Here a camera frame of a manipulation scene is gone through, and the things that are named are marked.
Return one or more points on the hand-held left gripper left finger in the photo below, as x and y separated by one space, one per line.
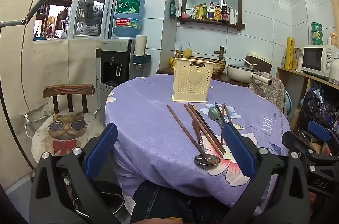
103 144

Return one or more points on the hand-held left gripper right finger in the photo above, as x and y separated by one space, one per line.
238 150

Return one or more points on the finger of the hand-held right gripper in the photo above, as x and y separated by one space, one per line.
319 131
291 140

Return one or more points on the cream plastic utensil holder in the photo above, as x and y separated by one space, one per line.
182 86

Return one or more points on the black plastic bag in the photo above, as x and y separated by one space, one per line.
315 105

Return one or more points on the cat print seat cushion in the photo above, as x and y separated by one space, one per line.
66 134

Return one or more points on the black chopstick with gold band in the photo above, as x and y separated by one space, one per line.
217 109
193 107

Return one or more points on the purple floral tablecloth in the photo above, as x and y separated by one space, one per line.
148 120

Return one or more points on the floral patterned cloth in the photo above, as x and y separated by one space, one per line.
267 89

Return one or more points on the wooden storage shelf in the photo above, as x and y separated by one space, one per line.
288 81

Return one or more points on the wooden chair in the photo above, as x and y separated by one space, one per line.
68 90

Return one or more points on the white microwave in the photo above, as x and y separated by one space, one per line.
312 60

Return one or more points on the cream pot with glass lid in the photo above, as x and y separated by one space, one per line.
239 73

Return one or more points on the yellow roll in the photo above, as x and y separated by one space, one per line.
290 53

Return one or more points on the woven pattern sink basin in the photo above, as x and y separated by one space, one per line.
218 66

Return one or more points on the water dispenser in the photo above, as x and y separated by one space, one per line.
116 60

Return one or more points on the brown and cream rice cooker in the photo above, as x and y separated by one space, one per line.
258 60

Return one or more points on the stack of green cups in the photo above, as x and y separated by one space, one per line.
316 33

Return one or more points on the bamboo style faucet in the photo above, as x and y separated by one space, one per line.
219 52

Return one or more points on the white paper roll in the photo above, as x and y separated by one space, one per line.
141 45

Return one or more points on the yellow soap pump bottle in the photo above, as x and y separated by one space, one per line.
188 52

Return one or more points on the blue water jug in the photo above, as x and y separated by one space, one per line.
128 15

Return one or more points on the white squeeze bottle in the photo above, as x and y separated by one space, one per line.
232 16

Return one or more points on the dark soy sauce bottle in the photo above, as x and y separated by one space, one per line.
225 13

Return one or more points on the amber bottle with orange label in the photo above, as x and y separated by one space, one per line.
217 13

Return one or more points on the clear bottle with purple label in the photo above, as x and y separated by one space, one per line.
210 12

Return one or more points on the green oil bottle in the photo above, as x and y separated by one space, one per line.
204 12

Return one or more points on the yellow green snack packet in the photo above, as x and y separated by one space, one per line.
196 13

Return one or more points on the wooden framed mirror shelf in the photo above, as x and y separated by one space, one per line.
239 7

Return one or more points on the aluminium sliding window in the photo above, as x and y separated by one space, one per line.
92 1

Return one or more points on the pink bowl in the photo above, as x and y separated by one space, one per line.
184 16

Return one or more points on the green hanging packet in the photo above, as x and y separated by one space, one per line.
173 9

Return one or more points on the white wall socket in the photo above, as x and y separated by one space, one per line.
27 117

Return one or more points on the teal wall holder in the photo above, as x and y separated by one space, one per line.
143 58

